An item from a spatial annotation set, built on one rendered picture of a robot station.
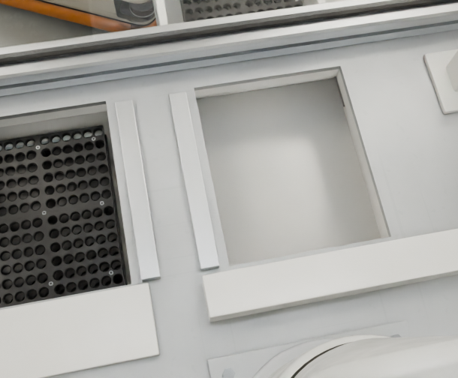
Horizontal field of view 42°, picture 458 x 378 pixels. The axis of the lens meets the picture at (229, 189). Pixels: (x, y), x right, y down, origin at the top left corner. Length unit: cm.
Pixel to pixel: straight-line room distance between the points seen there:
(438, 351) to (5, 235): 58
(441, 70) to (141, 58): 40
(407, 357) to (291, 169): 56
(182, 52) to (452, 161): 37
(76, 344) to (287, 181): 38
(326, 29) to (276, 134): 18
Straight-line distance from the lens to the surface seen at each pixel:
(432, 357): 35
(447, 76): 86
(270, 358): 68
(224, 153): 88
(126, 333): 69
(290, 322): 70
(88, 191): 79
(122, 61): 77
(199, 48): 77
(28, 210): 80
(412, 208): 77
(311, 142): 90
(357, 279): 69
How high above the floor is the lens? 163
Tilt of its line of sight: 70 degrees down
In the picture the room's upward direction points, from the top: 7 degrees clockwise
